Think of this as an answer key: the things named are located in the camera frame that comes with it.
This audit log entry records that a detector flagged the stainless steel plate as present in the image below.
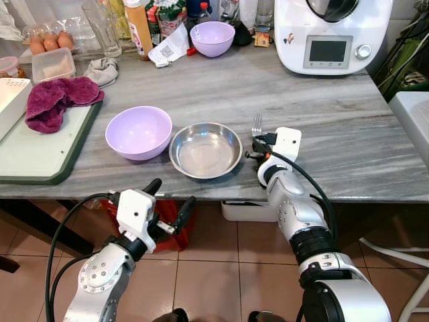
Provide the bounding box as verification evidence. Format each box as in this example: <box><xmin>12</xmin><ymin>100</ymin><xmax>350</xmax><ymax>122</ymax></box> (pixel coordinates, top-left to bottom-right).
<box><xmin>169</xmin><ymin>122</ymin><xmax>243</xmax><ymax>180</ymax></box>

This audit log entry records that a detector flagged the grey crumpled cloth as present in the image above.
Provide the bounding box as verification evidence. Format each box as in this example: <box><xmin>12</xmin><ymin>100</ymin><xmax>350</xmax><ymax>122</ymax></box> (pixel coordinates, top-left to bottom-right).
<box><xmin>84</xmin><ymin>58</ymin><xmax>119</xmax><ymax>88</ymax></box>

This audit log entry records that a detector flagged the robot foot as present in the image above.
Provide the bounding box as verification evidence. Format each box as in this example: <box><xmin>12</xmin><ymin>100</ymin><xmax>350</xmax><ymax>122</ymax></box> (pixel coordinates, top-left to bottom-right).
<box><xmin>151</xmin><ymin>309</ymin><xmax>190</xmax><ymax>322</ymax></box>
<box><xmin>248</xmin><ymin>311</ymin><xmax>286</xmax><ymax>322</ymax></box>

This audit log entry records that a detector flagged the white packet with QR code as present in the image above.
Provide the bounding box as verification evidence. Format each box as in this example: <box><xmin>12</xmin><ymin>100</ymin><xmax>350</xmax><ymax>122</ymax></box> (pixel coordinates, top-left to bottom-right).
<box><xmin>148</xmin><ymin>25</ymin><xmax>190</xmax><ymax>68</ymax></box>

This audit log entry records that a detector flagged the brown egg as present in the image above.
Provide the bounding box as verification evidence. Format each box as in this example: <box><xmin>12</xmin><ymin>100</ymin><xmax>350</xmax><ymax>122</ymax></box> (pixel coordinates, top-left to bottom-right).
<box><xmin>57</xmin><ymin>32</ymin><xmax>74</xmax><ymax>50</ymax></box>
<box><xmin>29</xmin><ymin>35</ymin><xmax>45</xmax><ymax>54</ymax></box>
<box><xmin>43</xmin><ymin>34</ymin><xmax>60</xmax><ymax>52</ymax></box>

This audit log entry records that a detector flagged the white lace curtain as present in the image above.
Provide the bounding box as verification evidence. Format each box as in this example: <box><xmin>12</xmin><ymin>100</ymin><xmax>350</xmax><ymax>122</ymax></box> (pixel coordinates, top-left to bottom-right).
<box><xmin>0</xmin><ymin>0</ymin><xmax>24</xmax><ymax>41</ymax></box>

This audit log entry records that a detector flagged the white plastic cutlery tray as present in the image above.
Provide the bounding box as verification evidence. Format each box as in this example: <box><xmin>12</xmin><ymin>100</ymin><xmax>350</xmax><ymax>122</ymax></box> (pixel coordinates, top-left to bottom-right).
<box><xmin>0</xmin><ymin>78</ymin><xmax>32</xmax><ymax>140</ymax></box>

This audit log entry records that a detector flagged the clear plastic egg carton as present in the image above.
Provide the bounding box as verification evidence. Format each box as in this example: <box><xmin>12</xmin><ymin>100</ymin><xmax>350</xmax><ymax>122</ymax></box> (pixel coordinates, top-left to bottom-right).
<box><xmin>20</xmin><ymin>17</ymin><xmax>91</xmax><ymax>56</ymax></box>

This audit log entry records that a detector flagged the clear drinking glass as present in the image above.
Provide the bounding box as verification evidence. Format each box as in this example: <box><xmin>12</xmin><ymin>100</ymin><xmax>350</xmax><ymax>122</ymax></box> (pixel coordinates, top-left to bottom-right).
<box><xmin>82</xmin><ymin>0</ymin><xmax>123</xmax><ymax>58</ymax></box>

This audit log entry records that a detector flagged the small bottle with red cap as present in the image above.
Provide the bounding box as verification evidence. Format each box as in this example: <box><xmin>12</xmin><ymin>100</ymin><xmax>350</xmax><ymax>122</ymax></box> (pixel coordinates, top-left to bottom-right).
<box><xmin>198</xmin><ymin>2</ymin><xmax>214</xmax><ymax>24</ymax></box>

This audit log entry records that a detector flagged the red plastic stool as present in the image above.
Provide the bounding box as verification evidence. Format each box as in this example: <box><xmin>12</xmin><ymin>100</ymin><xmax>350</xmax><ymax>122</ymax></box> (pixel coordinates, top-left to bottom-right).
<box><xmin>104</xmin><ymin>198</ymin><xmax>196</xmax><ymax>254</ymax></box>

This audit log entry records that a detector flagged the magenta towel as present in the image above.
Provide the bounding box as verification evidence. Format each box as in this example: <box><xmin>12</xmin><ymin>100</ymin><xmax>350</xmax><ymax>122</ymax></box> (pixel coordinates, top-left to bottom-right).
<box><xmin>25</xmin><ymin>76</ymin><xmax>105</xmax><ymax>134</ymax></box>

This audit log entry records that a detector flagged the orange sauce bottle white cap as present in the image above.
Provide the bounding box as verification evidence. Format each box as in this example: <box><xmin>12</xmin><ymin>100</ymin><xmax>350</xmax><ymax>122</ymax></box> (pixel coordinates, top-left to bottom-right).
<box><xmin>124</xmin><ymin>0</ymin><xmax>154</xmax><ymax>61</ymax></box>

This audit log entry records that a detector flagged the silver metal fork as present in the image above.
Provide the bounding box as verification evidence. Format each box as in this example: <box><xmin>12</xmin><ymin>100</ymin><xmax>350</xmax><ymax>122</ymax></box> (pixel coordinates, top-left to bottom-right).
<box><xmin>251</xmin><ymin>113</ymin><xmax>263</xmax><ymax>138</ymax></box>

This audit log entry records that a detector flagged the white metal chair frame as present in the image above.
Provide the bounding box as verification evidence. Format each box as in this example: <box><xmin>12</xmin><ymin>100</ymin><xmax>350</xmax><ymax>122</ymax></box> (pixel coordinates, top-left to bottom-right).
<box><xmin>359</xmin><ymin>236</ymin><xmax>429</xmax><ymax>322</ymax></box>

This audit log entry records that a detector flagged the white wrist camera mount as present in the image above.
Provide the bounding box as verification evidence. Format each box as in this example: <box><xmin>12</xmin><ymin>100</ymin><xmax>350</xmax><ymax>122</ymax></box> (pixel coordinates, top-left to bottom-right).
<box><xmin>115</xmin><ymin>189</ymin><xmax>159</xmax><ymax>250</ymax></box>
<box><xmin>271</xmin><ymin>127</ymin><xmax>302</xmax><ymax>164</ymax></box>

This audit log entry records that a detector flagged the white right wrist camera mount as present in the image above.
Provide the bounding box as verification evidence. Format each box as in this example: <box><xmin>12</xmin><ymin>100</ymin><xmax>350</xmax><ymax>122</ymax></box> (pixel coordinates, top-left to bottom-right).
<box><xmin>271</xmin><ymin>127</ymin><xmax>302</xmax><ymax>164</ymax></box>

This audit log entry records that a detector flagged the clear plastic food container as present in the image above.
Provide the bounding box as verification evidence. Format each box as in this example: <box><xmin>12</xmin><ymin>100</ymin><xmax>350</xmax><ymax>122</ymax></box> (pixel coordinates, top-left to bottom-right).
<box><xmin>32</xmin><ymin>48</ymin><xmax>76</xmax><ymax>83</ymax></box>

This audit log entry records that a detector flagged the white kitchen machine with display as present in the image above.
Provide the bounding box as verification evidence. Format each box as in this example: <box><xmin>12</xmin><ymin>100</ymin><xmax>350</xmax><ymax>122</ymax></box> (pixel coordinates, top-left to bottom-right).
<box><xmin>273</xmin><ymin>0</ymin><xmax>394</xmax><ymax>76</ymax></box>

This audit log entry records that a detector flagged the small jar with pink lid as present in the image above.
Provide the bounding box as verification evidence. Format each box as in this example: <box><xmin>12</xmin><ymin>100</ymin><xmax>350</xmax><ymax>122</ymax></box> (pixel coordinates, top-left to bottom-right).
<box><xmin>0</xmin><ymin>56</ymin><xmax>19</xmax><ymax>78</ymax></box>

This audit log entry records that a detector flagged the short black left arm cable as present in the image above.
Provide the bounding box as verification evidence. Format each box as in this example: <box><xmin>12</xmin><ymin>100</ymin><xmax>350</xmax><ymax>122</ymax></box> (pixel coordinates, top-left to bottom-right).
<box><xmin>52</xmin><ymin>255</ymin><xmax>88</xmax><ymax>321</ymax></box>

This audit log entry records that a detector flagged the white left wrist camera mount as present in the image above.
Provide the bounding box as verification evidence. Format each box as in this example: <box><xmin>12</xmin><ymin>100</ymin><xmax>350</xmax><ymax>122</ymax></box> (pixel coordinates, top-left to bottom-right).
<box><xmin>115</xmin><ymin>189</ymin><xmax>159</xmax><ymax>250</ymax></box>

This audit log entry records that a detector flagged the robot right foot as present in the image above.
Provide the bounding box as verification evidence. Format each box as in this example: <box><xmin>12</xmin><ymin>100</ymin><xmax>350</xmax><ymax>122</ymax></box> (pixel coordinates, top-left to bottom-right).
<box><xmin>248</xmin><ymin>311</ymin><xmax>286</xmax><ymax>322</ymax></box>

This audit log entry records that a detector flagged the pale green cutting board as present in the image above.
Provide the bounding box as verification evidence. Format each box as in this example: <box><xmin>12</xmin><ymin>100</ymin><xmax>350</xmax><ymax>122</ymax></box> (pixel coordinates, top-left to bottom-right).
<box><xmin>0</xmin><ymin>101</ymin><xmax>103</xmax><ymax>185</ymax></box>

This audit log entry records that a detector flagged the white plastic box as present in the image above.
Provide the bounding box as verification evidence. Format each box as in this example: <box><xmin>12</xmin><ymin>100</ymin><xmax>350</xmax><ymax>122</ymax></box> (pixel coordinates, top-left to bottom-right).
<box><xmin>221</xmin><ymin>200</ymin><xmax>279</xmax><ymax>223</ymax></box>

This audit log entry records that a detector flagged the long black left arm cable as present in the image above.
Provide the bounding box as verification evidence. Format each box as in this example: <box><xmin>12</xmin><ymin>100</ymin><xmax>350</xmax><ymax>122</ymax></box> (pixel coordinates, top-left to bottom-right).
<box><xmin>45</xmin><ymin>193</ymin><xmax>115</xmax><ymax>322</ymax></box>

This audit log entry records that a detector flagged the green and red snack bag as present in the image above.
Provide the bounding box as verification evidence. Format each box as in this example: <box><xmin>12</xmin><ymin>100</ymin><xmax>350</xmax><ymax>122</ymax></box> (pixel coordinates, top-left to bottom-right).
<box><xmin>146</xmin><ymin>0</ymin><xmax>187</xmax><ymax>41</ymax></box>

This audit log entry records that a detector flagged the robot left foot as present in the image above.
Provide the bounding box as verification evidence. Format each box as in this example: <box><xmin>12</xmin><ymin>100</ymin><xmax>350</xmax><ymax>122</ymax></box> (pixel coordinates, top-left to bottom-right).
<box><xmin>151</xmin><ymin>309</ymin><xmax>190</xmax><ymax>322</ymax></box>

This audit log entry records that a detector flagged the lilac plastic bowl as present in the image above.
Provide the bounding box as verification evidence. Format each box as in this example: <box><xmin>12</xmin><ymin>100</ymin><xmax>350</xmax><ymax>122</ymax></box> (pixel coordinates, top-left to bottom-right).
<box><xmin>190</xmin><ymin>21</ymin><xmax>236</xmax><ymax>58</ymax></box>
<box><xmin>105</xmin><ymin>106</ymin><xmax>173</xmax><ymax>162</ymax></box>

